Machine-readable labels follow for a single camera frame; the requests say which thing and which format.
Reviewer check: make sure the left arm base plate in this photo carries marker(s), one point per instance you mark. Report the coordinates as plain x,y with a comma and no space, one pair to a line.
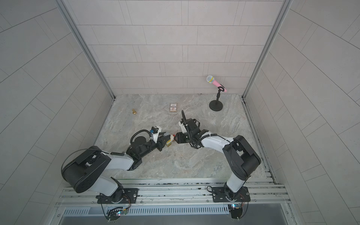
126,195

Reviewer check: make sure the circuit board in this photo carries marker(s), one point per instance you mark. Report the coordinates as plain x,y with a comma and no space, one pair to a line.
236,211
115,213

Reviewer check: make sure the black microphone stand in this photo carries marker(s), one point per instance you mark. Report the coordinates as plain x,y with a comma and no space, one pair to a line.
217,105

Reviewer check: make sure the aluminium rail frame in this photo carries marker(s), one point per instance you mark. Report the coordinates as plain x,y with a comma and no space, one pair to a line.
172,197

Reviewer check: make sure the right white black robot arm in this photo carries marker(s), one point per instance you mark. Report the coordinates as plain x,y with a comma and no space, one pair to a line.
241,157

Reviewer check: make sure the white long lego brick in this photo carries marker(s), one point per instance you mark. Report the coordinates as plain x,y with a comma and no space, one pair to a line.
171,139

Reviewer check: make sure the pink toy microphone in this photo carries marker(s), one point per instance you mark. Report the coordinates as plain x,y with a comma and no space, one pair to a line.
210,79

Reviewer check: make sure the left circuit board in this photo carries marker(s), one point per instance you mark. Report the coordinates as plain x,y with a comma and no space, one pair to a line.
115,213

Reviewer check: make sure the right circuit board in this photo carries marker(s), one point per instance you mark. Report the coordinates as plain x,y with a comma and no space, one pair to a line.
236,211

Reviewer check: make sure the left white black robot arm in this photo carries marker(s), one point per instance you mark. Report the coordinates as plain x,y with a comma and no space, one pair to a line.
85,171

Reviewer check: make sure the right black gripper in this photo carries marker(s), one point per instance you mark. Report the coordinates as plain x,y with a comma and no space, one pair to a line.
180,138

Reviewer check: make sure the red white card box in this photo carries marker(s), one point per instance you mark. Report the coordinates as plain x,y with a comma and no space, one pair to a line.
173,107

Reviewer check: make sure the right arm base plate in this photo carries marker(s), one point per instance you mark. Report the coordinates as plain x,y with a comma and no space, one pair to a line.
225,195

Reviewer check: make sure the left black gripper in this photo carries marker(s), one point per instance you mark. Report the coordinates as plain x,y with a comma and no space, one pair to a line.
160,143

